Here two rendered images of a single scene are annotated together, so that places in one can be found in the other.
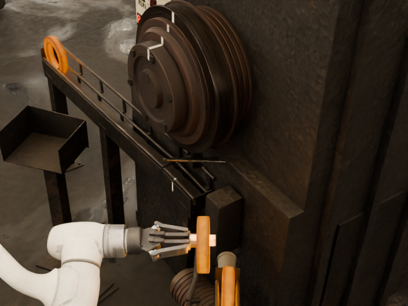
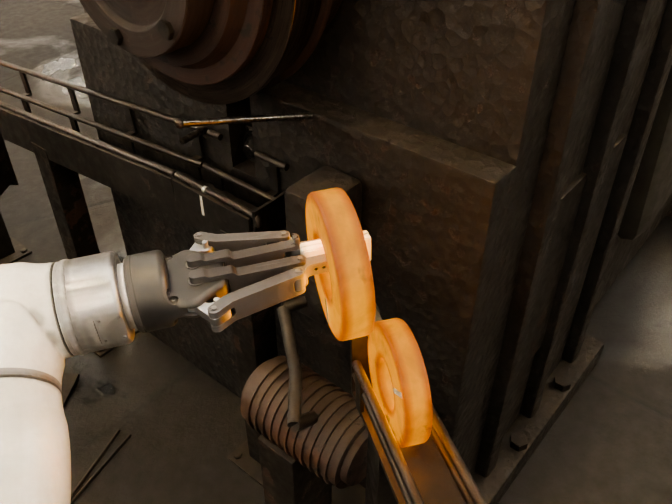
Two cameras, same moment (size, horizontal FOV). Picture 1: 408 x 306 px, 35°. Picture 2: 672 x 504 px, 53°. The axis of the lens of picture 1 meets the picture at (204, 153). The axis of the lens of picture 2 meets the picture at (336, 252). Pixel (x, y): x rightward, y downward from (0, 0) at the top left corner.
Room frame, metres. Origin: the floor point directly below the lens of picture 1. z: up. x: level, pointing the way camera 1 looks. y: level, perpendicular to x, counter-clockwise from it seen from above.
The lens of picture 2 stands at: (0.68, 0.13, 1.34)
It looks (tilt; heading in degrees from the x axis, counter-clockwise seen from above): 38 degrees down; 345
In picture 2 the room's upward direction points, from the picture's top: straight up
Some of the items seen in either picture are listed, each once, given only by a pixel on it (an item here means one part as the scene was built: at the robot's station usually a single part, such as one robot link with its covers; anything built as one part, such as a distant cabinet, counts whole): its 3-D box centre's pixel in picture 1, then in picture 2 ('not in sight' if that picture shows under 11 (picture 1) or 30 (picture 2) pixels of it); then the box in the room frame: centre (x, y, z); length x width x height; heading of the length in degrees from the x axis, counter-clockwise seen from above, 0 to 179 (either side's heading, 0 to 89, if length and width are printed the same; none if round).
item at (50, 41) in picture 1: (55, 54); not in sight; (2.59, 0.70, 0.65); 0.18 x 0.03 x 0.18; 38
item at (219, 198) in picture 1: (223, 221); (325, 246); (1.51, -0.07, 0.68); 0.11 x 0.08 x 0.24; 125
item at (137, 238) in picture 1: (144, 240); (178, 285); (1.20, 0.15, 0.91); 0.09 x 0.08 x 0.07; 90
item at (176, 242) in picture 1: (169, 244); (250, 278); (1.19, 0.08, 0.92); 0.11 x 0.01 x 0.04; 89
